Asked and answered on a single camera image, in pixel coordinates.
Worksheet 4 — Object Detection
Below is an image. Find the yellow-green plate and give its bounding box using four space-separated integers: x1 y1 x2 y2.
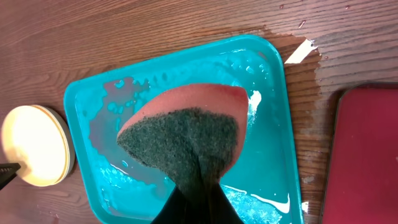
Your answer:
40 106 76 184
1 105 67 187

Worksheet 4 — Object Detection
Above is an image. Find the orange sponge with dark scourer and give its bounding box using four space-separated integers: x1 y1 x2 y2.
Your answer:
116 84 248 203

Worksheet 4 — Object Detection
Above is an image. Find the teal plastic tray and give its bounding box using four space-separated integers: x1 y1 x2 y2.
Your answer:
63 35 303 223

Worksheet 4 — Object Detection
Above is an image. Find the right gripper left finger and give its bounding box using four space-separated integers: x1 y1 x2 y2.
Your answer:
151 187 211 224

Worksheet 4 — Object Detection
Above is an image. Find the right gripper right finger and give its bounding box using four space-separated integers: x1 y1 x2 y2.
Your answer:
208 184 244 224

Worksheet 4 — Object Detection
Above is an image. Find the red black-rimmed tray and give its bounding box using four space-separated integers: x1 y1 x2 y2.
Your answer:
320 82 397 223

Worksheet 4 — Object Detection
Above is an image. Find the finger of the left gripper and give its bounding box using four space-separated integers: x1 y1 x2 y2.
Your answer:
0 163 21 190

